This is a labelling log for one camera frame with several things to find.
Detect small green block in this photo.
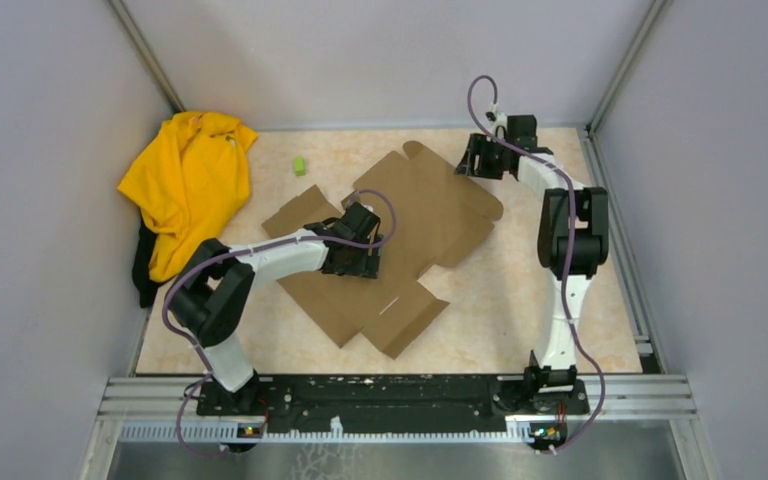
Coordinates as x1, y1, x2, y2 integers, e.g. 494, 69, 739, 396
292, 156, 307, 177

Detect yellow jacket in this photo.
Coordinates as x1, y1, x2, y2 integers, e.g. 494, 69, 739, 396
117, 111, 258, 283

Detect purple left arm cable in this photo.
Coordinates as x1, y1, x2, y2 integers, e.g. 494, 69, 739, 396
160, 188, 397, 460

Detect black cloth under jacket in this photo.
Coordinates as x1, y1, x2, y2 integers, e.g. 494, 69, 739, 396
131, 219, 160, 309

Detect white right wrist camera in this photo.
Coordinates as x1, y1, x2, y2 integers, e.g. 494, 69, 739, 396
485, 110, 508, 137

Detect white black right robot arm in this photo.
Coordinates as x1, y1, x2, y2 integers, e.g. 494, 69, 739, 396
455, 111, 609, 412

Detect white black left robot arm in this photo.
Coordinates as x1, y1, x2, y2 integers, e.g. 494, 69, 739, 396
161, 202, 392, 414

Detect aluminium corner post left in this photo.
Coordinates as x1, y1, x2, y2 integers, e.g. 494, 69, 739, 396
104, 0, 185, 113

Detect aluminium front frame rail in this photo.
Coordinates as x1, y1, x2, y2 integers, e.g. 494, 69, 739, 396
99, 374, 697, 447

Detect brown cardboard box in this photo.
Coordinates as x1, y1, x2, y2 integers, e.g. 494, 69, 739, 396
279, 141, 504, 358

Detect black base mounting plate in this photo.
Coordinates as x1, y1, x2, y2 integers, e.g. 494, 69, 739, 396
195, 374, 591, 434

